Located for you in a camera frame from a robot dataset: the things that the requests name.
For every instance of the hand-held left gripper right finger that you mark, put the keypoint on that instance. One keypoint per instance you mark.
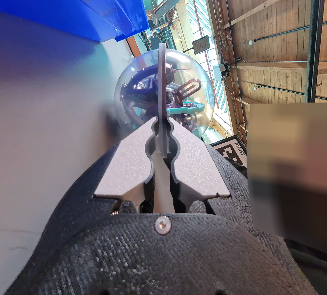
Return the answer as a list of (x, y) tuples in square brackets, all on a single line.
[(199, 169)]

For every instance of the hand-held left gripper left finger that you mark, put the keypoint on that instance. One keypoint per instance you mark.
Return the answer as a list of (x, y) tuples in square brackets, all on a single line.
[(125, 169)]

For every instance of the clear maze ball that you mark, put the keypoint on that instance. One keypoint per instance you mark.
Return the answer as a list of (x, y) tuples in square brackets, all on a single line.
[(143, 90)]

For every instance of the black and white marker tag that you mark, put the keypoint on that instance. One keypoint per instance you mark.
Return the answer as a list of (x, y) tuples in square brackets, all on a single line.
[(232, 153)]

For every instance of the hanging black sign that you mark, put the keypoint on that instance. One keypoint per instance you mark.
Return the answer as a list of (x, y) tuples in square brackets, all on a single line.
[(201, 45)]

